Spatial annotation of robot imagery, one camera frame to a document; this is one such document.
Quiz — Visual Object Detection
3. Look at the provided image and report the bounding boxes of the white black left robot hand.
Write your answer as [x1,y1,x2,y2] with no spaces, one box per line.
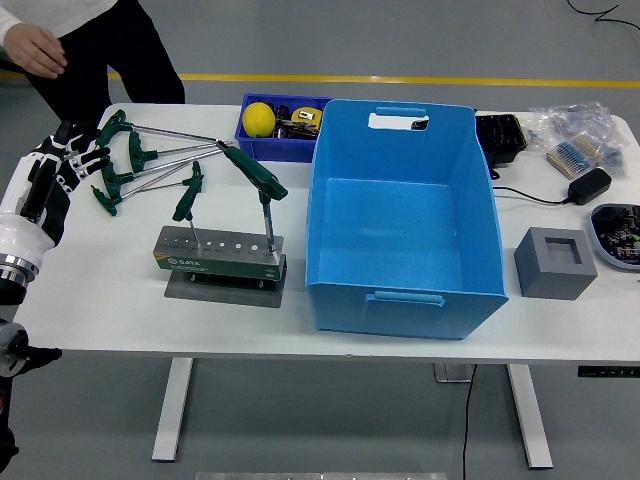
[0,119,112,259]

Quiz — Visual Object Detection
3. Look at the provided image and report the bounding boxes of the person's right hand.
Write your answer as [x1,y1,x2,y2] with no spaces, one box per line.
[2,23,67,79]

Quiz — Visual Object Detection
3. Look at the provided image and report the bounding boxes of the thin green T-handle hex key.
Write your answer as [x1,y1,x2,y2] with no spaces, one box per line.
[172,180,203,250]

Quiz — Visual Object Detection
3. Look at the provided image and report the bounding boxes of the grey green hex key stand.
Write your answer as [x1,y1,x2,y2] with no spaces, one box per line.
[152,225,289,309]

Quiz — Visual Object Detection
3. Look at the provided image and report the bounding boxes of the thick green T-handle hex key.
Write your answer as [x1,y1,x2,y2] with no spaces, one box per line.
[215,141,290,254]

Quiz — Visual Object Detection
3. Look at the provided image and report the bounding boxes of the large light blue box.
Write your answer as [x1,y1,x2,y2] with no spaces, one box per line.
[304,98,510,341]

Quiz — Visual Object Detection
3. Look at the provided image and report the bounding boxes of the person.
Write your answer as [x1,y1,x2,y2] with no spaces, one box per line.
[19,0,186,119]

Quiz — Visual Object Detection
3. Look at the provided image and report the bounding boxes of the white table leg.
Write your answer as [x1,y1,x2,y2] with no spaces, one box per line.
[151,357,195,462]
[505,363,555,470]

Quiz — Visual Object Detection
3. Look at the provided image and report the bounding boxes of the yellow ball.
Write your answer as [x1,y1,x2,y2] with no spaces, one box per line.
[242,101,277,139]

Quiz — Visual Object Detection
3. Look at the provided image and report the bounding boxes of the small dark blue bin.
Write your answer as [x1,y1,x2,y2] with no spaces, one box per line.
[233,93,335,164]

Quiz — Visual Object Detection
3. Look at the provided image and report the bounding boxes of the dark brown small parts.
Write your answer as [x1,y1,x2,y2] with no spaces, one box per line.
[272,103,321,140]

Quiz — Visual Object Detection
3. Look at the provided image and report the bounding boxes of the yellow tape measure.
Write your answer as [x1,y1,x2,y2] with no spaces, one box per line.
[290,106,324,132]

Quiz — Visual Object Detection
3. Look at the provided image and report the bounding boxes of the black plastic tray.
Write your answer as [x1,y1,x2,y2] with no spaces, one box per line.
[473,113,530,180]

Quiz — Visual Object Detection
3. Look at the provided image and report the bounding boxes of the grey hollow cube block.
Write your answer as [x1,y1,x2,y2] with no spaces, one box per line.
[513,226,599,301]

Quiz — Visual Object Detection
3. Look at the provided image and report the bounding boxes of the clear plastic parts bag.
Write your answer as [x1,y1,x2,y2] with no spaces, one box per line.
[528,101,616,151]

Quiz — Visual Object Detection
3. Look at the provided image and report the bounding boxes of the clear bag of resistor strips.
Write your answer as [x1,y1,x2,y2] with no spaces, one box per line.
[545,132,630,180]

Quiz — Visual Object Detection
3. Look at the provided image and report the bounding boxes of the black power adapter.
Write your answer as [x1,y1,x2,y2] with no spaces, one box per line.
[567,167,613,206]

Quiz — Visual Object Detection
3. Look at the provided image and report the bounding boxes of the grey blue oval tray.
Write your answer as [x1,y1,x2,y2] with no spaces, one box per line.
[588,202,640,273]

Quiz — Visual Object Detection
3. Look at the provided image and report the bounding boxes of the pile of circuit boards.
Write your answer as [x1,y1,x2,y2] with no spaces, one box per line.
[597,205,640,264]

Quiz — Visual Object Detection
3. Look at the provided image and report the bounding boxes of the black table control panel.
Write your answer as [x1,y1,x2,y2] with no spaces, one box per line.
[577,365,640,379]

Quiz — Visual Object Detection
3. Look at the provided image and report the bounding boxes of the long green T-handle hex key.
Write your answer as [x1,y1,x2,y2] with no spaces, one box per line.
[94,109,236,150]

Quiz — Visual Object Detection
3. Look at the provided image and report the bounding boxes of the short green T-handle hex key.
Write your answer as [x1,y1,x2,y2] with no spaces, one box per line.
[139,160,205,196]

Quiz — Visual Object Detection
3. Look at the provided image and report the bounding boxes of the grey metal floor bracket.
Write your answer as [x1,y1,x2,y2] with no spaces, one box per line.
[433,363,476,384]

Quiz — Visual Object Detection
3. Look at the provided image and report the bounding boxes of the black adapter cable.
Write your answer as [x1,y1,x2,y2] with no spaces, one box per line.
[492,186,571,205]

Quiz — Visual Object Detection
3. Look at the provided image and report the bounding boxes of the thin black floor cable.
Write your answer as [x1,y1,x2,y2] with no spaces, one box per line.
[567,0,640,31]

